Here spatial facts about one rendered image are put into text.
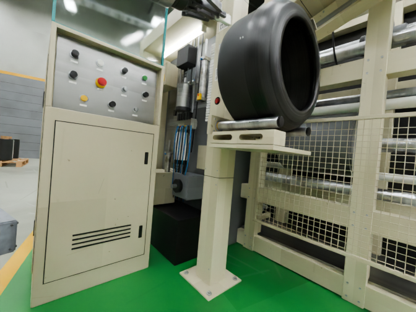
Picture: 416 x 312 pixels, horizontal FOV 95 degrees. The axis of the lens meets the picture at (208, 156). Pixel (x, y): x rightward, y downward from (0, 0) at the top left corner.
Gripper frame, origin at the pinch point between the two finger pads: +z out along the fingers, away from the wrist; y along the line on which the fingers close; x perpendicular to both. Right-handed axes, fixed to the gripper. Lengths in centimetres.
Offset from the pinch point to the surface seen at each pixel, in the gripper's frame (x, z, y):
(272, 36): 6.4, 13.8, -11.1
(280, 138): 42.9, 18.9, -11.9
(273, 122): 36.6, 17.2, -9.8
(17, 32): -353, -72, 964
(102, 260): 105, -33, 61
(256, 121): 35.3, 17.4, -1.8
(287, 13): -4.4, 23.3, -11.7
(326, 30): -17, 78, -8
